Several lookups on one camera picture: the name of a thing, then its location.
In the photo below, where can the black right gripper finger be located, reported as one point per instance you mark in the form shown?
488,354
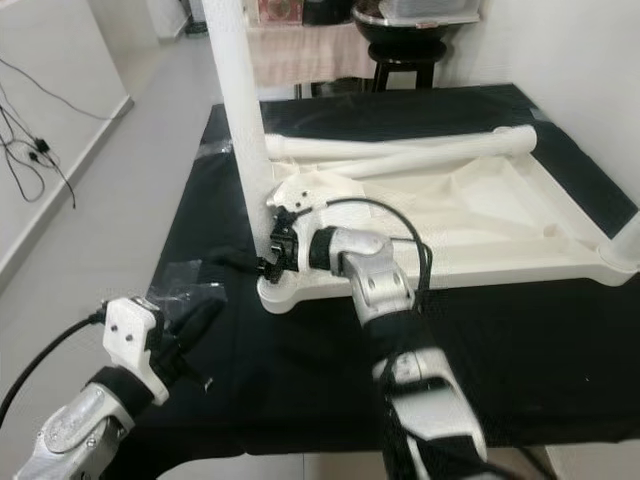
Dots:
238,262

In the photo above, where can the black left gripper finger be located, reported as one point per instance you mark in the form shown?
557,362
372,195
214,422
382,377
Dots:
195,320

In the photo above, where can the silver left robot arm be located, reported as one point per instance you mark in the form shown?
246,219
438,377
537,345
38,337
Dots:
75,440

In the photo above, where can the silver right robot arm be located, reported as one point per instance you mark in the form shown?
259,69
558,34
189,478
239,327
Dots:
375,275

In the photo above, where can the black tablecloth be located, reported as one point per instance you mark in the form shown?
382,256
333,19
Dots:
280,400

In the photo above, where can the beige cloth-covered table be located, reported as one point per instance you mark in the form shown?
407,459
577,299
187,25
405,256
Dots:
320,55

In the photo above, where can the black round stool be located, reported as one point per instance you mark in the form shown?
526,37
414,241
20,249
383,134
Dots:
405,55

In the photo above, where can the red printed carton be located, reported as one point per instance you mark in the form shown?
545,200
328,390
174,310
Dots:
280,10

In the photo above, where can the black bag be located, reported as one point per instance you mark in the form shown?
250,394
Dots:
330,10

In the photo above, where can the clear plastic storage box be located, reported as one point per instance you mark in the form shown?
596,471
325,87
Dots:
430,8

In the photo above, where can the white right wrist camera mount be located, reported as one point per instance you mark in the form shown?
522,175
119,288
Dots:
300,190

